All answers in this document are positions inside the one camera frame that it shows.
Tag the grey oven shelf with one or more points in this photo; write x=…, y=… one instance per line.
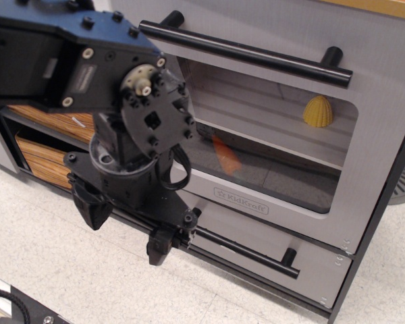
x=326, y=146

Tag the black oven door handle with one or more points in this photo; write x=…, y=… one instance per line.
x=327, y=70

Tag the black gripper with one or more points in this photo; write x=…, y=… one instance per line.
x=145, y=186

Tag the grey lower drawer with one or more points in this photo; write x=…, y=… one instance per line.
x=322, y=272

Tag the yellow toy corn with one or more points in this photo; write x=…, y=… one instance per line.
x=318, y=112

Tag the grey toy oven door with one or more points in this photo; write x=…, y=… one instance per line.
x=290, y=193

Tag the orange toy carrot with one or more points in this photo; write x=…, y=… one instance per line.
x=227, y=159

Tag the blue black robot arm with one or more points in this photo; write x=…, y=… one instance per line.
x=66, y=57

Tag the toy kitchen cabinet frame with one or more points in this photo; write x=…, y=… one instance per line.
x=49, y=253

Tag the black drawer handle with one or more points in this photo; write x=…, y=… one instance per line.
x=246, y=243

